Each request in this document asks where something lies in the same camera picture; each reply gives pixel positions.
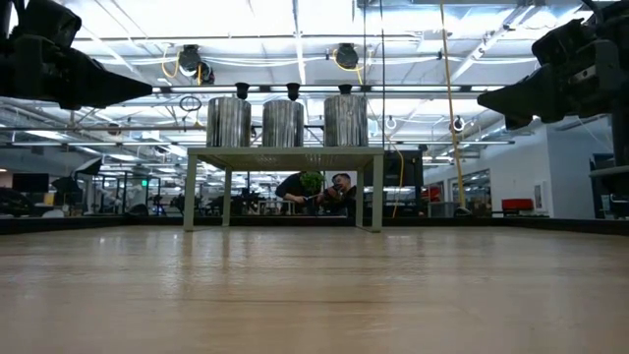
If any thin black vertical pole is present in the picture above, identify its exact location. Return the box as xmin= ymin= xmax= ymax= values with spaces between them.
xmin=380 ymin=0 xmax=387 ymax=148

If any long ceiling light bar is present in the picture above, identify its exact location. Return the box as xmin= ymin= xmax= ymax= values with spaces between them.
xmin=146 ymin=84 xmax=507 ymax=97

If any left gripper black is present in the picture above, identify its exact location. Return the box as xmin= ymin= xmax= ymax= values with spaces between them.
xmin=0 ymin=33 xmax=154 ymax=111

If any black wall screen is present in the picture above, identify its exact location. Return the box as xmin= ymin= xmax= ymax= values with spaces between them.
xmin=383 ymin=149 xmax=425 ymax=189

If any black ceiling cord reel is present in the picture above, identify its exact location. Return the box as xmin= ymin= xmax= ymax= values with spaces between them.
xmin=177 ymin=43 xmax=202 ymax=73
xmin=335 ymin=42 xmax=361 ymax=71

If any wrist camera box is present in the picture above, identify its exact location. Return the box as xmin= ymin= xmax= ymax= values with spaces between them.
xmin=19 ymin=0 xmax=84 ymax=49
xmin=532 ymin=18 xmax=599 ymax=68

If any person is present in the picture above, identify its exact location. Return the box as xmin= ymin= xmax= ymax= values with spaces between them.
xmin=316 ymin=172 xmax=359 ymax=218
xmin=273 ymin=170 xmax=325 ymax=217

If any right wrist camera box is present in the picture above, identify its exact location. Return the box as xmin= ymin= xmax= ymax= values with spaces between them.
xmin=532 ymin=18 xmax=599 ymax=68

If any large shiny metal canister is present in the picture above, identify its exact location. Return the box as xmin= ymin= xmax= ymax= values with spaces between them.
xmin=261 ymin=99 xmax=306 ymax=148

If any red seat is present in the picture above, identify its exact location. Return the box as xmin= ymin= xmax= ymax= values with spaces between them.
xmin=500 ymin=198 xmax=536 ymax=213

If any silver ventilation duct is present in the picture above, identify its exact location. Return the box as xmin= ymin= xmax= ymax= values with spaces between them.
xmin=481 ymin=115 xmax=537 ymax=143

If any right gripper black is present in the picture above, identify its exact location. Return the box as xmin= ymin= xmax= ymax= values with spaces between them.
xmin=477 ymin=40 xmax=623 ymax=132

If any pale green perforated shelf riser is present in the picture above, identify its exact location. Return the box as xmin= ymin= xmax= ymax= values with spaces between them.
xmin=183 ymin=146 xmax=386 ymax=234

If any black table frame rail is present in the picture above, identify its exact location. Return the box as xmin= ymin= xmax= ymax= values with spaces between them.
xmin=0 ymin=214 xmax=629 ymax=236

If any metal jar candle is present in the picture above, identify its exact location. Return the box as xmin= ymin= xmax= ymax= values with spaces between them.
xmin=323 ymin=93 xmax=370 ymax=148

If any yellow hanging cable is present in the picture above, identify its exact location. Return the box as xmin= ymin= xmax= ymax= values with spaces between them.
xmin=438 ymin=0 xmax=468 ymax=211

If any green potted plant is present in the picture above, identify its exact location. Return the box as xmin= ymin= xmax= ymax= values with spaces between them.
xmin=299 ymin=170 xmax=326 ymax=196

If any black looped cable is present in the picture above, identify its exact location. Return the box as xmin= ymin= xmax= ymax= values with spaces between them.
xmin=178 ymin=94 xmax=203 ymax=113

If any black computer monitor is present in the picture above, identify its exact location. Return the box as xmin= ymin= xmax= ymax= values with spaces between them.
xmin=12 ymin=172 xmax=51 ymax=194

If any black softbox light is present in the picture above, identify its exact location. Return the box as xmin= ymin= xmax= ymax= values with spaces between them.
xmin=72 ymin=156 xmax=104 ymax=178

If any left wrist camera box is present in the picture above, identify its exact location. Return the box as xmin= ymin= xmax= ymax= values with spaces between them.
xmin=19 ymin=0 xmax=84 ymax=49

